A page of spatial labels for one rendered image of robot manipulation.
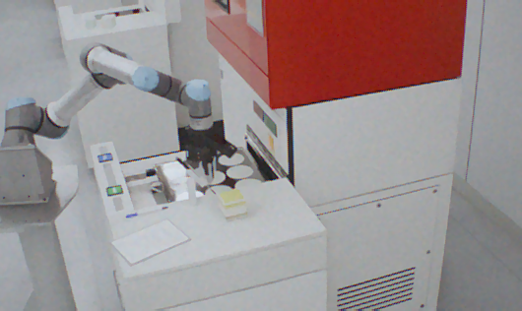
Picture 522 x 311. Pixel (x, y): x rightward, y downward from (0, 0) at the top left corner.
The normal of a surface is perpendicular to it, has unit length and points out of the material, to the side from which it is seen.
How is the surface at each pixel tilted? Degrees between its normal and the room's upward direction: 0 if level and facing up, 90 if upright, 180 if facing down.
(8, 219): 0
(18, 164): 90
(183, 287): 90
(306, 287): 90
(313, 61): 90
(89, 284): 0
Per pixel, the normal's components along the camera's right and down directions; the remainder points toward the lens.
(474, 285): -0.04, -0.88
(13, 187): 0.04, 0.47
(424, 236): 0.33, 0.44
